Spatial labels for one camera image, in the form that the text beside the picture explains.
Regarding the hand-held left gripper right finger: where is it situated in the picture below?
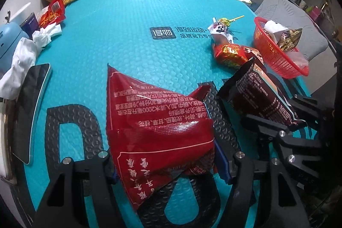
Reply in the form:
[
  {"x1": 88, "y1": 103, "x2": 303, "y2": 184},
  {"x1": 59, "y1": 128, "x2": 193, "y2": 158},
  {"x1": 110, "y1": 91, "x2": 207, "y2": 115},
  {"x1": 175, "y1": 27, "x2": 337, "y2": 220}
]
[{"x1": 213, "y1": 142, "x2": 304, "y2": 228}]

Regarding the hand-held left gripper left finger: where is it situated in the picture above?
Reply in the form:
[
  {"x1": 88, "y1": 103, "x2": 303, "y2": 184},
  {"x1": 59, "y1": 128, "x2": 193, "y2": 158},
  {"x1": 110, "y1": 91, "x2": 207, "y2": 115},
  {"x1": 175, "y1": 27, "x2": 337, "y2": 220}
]
[{"x1": 35, "y1": 150, "x2": 118, "y2": 228}]

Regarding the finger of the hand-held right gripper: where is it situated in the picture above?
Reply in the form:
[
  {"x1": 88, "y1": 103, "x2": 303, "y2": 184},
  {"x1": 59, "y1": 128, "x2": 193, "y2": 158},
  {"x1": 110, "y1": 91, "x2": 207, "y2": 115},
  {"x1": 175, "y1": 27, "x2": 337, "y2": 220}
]
[
  {"x1": 292, "y1": 96, "x2": 334, "y2": 122},
  {"x1": 240, "y1": 113, "x2": 330, "y2": 164}
]

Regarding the dark brown snack packet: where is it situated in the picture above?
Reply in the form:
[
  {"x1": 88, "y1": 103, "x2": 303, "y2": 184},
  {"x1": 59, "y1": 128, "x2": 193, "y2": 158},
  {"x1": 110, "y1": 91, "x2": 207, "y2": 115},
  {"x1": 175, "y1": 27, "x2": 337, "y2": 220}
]
[{"x1": 217, "y1": 58, "x2": 308, "y2": 132}]

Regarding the large red packet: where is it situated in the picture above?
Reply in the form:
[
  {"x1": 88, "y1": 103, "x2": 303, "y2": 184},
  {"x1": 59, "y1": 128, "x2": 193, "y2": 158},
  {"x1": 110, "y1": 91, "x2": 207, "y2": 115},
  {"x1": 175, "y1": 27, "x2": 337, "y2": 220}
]
[{"x1": 106, "y1": 64, "x2": 215, "y2": 211}]

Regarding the red plastic basket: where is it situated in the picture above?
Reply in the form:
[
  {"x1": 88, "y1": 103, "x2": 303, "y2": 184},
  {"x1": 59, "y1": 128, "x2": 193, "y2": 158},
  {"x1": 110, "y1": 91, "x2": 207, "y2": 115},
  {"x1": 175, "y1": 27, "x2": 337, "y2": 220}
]
[{"x1": 253, "y1": 16, "x2": 310, "y2": 79}]

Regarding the gold green snack packet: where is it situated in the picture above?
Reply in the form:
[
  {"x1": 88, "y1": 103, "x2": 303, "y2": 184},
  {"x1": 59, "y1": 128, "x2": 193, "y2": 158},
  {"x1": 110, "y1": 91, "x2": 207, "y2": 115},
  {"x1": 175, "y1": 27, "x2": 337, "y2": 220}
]
[{"x1": 276, "y1": 28, "x2": 304, "y2": 51}]

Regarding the red gold snack packet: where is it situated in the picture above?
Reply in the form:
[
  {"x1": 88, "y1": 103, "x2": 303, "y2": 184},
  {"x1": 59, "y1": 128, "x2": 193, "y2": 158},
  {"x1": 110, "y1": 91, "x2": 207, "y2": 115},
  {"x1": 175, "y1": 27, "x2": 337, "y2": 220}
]
[{"x1": 242, "y1": 46, "x2": 264, "y2": 61}]

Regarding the red orange snack packet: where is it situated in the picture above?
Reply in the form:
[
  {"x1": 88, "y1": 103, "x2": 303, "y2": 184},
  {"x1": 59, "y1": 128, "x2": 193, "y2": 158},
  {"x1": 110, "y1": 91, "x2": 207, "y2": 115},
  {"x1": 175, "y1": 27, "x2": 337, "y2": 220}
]
[{"x1": 213, "y1": 42, "x2": 249, "y2": 69}]

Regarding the white black snack packet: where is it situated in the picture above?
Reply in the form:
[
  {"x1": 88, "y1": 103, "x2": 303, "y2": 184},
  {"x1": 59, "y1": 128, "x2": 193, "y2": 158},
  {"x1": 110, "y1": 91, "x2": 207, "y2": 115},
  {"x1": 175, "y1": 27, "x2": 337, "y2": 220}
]
[{"x1": 208, "y1": 18, "x2": 235, "y2": 45}]

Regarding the black smartphone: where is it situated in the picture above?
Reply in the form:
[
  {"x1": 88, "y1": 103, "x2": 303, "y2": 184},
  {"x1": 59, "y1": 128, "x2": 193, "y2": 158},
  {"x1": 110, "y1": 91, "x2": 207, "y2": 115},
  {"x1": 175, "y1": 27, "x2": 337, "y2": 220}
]
[{"x1": 12, "y1": 63, "x2": 52, "y2": 164}]

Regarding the chair with leaf cover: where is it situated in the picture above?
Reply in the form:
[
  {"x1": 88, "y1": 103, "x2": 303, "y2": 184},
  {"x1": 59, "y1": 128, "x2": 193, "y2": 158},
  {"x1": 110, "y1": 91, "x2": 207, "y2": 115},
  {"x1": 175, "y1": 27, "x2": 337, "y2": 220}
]
[{"x1": 255, "y1": 0, "x2": 329, "y2": 61}]

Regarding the yellow lollipop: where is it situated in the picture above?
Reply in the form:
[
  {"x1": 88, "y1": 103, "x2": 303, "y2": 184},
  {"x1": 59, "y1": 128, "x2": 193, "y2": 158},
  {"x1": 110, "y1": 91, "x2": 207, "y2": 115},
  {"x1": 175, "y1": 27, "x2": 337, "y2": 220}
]
[{"x1": 218, "y1": 15, "x2": 245, "y2": 27}]

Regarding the white cloth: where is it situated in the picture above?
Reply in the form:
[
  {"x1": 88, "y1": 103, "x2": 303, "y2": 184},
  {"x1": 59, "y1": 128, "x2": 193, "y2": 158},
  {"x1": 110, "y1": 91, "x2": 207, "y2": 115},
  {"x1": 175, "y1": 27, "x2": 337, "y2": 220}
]
[{"x1": 0, "y1": 38, "x2": 38, "y2": 100}]

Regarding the teal bubble mat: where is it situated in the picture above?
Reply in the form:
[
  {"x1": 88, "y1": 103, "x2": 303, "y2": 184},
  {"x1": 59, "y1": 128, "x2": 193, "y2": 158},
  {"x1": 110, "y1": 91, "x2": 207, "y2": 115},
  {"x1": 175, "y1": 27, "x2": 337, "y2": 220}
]
[{"x1": 23, "y1": 0, "x2": 313, "y2": 228}]

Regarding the crumpled white tissue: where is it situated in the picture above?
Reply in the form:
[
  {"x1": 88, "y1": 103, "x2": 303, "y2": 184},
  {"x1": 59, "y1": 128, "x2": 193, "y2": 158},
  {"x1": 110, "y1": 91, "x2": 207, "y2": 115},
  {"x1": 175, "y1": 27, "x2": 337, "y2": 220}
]
[{"x1": 32, "y1": 24, "x2": 64, "y2": 47}]

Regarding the light blue deer gadget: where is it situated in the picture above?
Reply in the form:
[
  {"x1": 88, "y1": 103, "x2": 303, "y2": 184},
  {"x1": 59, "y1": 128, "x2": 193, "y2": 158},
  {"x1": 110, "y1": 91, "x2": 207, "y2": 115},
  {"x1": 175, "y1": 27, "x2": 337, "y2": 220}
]
[{"x1": 0, "y1": 24, "x2": 29, "y2": 71}]

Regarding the navy blue box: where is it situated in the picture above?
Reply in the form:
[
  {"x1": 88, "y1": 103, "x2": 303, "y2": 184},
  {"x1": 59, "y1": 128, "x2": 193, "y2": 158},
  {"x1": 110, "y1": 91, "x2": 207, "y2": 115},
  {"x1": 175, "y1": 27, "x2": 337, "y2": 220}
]
[{"x1": 20, "y1": 13, "x2": 38, "y2": 34}]

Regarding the small red snack packet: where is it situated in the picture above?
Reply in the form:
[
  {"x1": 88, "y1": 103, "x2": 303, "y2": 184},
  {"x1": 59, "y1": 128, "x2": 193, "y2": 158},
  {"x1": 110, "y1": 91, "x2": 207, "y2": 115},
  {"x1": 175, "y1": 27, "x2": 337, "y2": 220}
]
[{"x1": 37, "y1": 0, "x2": 66, "y2": 28}]

